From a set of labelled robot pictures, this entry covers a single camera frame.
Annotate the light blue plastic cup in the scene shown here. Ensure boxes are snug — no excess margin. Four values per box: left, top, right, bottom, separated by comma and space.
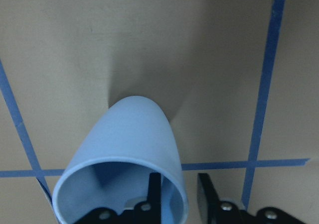
52, 96, 188, 224

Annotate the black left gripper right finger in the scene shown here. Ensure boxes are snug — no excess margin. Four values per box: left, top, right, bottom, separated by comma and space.
197, 173, 304, 224

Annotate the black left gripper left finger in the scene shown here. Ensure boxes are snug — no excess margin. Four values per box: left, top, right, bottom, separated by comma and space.
79, 173, 161, 224

